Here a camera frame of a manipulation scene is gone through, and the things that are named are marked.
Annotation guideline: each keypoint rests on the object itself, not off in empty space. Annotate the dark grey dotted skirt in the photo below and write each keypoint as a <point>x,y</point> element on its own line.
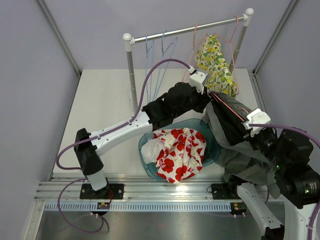
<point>206,156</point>

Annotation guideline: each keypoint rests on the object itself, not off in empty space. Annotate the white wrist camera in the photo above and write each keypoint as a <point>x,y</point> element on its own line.
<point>197,79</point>
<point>256,117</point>

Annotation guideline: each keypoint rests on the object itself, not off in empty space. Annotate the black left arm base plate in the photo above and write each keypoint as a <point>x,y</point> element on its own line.
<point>114,191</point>

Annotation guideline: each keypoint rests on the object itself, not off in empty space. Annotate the blue wire hanger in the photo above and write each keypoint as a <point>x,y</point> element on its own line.
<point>167,51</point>
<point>149,54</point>

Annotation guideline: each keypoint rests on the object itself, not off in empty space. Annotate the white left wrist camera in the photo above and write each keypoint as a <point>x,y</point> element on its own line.
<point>197,79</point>

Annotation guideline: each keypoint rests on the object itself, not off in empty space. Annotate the red poppy print skirt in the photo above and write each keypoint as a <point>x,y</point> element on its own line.
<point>181,153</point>

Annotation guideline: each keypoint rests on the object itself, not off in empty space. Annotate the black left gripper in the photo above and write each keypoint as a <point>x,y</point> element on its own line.
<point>202,100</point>

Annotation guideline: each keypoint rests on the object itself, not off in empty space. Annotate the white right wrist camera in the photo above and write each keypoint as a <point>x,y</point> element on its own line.
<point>256,117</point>

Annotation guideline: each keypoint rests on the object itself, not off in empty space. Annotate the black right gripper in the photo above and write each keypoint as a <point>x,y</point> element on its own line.
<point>252,135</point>

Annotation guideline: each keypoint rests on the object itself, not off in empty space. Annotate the pink hanger with grey skirt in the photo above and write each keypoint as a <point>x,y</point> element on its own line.
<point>225,102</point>

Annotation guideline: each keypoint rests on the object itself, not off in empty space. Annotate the teal plastic basin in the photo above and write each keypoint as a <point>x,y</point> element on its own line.
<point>195,124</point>

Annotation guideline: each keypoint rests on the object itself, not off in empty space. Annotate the silver clothes rack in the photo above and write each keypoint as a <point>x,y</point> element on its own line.
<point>129,41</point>

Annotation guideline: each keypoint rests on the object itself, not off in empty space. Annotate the pink hanger with poppy skirt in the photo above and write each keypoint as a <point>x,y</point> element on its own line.
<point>195,45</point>

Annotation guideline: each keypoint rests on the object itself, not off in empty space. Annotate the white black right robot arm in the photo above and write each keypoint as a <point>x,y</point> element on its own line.
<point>288,149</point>

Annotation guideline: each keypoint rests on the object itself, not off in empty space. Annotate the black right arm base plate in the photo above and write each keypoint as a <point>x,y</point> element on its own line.
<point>222,191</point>

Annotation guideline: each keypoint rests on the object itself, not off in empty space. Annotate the lemon print skirt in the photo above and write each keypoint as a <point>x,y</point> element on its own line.
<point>210,58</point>

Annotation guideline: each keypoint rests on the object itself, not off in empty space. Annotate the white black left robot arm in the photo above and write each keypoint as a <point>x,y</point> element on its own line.
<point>157,114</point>

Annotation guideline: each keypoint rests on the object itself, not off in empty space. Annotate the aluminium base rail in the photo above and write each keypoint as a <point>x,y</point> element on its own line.
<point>137,188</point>

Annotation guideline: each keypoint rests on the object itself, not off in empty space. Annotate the white slotted cable duct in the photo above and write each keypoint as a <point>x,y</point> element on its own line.
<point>119,206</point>

